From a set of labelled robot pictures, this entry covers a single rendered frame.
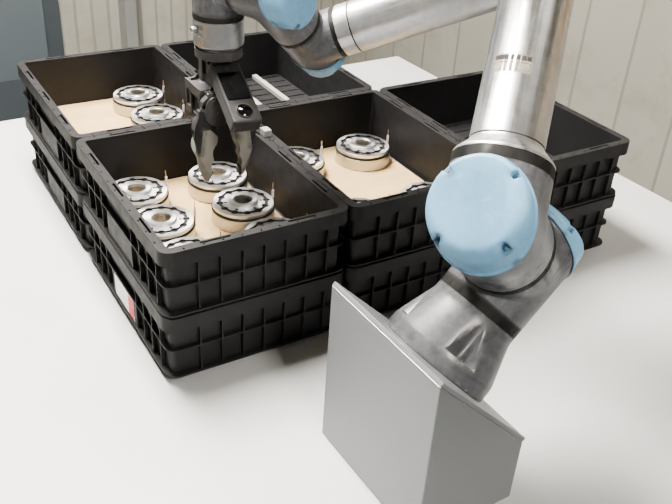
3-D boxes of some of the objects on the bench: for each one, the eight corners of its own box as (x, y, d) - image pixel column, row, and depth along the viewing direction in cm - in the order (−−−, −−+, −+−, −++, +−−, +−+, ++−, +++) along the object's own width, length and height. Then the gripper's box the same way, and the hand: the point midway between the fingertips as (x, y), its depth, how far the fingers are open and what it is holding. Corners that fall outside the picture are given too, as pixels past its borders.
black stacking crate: (605, 248, 166) (620, 194, 159) (486, 287, 152) (497, 229, 146) (477, 165, 194) (485, 116, 188) (366, 190, 181) (371, 139, 174)
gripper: (241, 31, 133) (241, 155, 144) (167, 40, 127) (173, 167, 138) (265, 48, 126) (263, 176, 138) (189, 58, 121) (193, 190, 132)
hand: (225, 172), depth 135 cm, fingers open, 5 cm apart
